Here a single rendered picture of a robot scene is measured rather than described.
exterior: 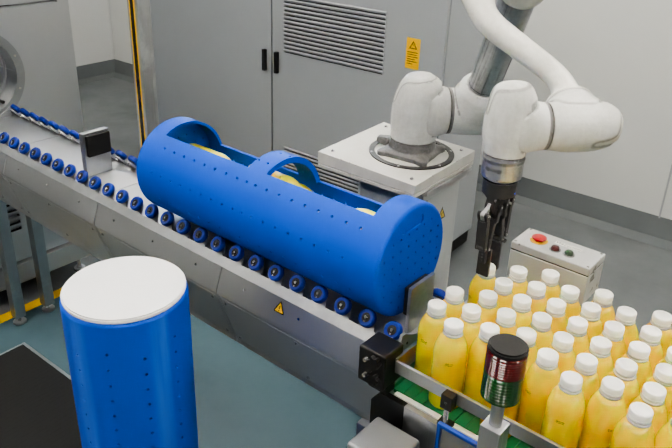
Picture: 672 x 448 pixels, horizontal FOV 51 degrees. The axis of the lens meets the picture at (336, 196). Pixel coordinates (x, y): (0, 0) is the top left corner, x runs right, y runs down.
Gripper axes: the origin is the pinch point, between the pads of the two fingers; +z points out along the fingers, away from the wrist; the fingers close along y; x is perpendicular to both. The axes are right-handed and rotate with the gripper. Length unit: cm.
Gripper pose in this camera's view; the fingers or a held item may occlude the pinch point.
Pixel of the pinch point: (488, 258)
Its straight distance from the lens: 165.8
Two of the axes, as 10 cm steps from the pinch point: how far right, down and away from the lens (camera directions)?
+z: -0.4, 9.1, 4.2
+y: -6.4, 3.0, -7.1
